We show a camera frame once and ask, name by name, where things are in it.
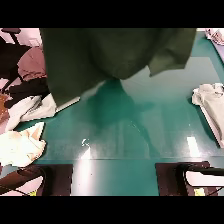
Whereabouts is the dark green T-shirt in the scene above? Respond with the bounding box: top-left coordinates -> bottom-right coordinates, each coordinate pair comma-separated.
39,27 -> 198,108

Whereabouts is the black garment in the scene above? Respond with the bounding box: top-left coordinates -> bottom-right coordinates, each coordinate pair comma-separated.
3,78 -> 51,109

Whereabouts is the mauve garment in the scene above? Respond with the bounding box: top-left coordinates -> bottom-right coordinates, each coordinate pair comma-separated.
17,46 -> 48,82

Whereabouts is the cream garment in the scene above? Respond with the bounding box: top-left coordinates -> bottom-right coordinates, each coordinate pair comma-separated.
0,121 -> 47,168

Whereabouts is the pale grey garment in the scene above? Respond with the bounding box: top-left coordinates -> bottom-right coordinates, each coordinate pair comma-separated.
191,82 -> 224,149

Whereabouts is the white patterned garment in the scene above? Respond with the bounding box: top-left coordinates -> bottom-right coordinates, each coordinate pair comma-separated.
204,28 -> 224,47

